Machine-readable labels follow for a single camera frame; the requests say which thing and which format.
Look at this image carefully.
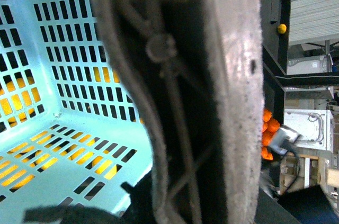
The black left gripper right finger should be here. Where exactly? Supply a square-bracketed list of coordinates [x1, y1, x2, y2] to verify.
[254, 185, 336, 223]

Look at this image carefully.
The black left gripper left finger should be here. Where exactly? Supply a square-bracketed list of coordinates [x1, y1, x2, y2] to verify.
[23, 205, 124, 223]

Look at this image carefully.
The light blue plastic basket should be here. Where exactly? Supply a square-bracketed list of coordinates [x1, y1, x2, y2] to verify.
[1, 0, 152, 223]

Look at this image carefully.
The brown basket handle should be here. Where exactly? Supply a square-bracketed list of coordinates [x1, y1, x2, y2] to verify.
[92, 0, 264, 223]

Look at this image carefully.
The pile of oranges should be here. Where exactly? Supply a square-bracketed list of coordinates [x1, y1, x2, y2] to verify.
[261, 108, 280, 161]

